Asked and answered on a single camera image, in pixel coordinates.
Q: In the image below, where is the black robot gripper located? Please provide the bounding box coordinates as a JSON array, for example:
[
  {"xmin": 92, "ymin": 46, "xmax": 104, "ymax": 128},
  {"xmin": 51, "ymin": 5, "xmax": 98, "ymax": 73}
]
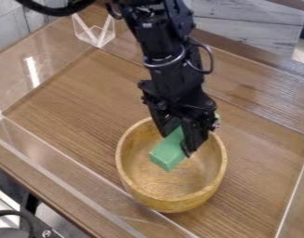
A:
[{"xmin": 138, "ymin": 39, "xmax": 219, "ymax": 157}]

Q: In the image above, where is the green rectangular block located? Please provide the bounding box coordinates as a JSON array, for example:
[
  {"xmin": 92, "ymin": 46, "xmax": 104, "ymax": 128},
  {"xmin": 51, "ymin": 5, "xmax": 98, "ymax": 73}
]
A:
[{"xmin": 148, "ymin": 112, "xmax": 222, "ymax": 173}]

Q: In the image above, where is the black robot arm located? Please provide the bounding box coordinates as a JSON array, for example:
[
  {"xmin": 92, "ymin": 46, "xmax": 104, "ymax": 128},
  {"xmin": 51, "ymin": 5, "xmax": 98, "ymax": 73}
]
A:
[{"xmin": 106, "ymin": 0, "xmax": 218, "ymax": 155}]

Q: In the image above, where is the brown wooden bowl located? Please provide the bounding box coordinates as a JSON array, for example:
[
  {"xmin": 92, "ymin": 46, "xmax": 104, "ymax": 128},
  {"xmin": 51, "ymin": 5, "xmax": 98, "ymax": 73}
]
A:
[{"xmin": 116, "ymin": 117, "xmax": 227, "ymax": 213}]

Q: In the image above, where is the clear acrylic corner bracket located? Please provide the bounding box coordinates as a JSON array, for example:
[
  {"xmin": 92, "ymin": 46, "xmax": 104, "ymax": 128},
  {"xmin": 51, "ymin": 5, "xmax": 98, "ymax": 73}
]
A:
[{"xmin": 72, "ymin": 13, "xmax": 116, "ymax": 48}]

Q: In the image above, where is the clear acrylic tray wall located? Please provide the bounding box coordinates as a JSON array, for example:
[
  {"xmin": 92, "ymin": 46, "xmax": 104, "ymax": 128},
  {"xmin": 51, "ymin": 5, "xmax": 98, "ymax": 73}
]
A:
[{"xmin": 0, "ymin": 114, "xmax": 199, "ymax": 238}]

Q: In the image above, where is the black metal table bracket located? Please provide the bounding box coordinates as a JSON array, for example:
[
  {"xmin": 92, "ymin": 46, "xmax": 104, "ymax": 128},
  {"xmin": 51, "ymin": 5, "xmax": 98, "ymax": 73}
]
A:
[{"xmin": 20, "ymin": 193, "xmax": 63, "ymax": 238}]

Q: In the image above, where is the black cable under table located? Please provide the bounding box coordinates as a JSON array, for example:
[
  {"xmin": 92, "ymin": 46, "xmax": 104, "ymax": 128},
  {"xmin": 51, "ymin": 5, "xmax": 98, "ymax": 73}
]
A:
[{"xmin": 0, "ymin": 209, "xmax": 35, "ymax": 224}]

